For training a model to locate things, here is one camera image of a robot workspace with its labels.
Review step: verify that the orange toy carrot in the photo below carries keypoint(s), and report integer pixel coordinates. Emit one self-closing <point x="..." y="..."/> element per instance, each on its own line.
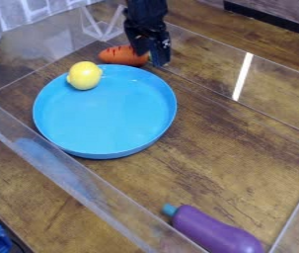
<point x="122" y="54"/>

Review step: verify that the white patterned curtain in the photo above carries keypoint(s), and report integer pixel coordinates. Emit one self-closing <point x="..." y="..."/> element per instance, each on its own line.
<point x="22" y="12"/>

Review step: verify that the yellow toy lemon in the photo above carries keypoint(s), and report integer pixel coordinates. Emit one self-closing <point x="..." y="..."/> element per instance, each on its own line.
<point x="85" y="75"/>

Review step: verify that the clear acrylic corner bracket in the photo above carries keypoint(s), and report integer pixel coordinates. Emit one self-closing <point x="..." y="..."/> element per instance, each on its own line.
<point x="99" y="30"/>

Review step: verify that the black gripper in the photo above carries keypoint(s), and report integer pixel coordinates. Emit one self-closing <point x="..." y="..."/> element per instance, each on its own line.
<point x="145" y="15"/>

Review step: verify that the clear acrylic enclosure wall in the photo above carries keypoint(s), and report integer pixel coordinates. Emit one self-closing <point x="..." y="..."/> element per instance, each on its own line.
<point x="228" y="159"/>

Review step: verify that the blue round tray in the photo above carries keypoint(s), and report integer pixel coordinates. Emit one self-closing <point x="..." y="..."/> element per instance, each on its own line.
<point x="113" y="120"/>

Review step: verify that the purple toy eggplant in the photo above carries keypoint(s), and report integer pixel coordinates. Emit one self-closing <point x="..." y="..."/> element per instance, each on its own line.
<point x="214" y="235"/>

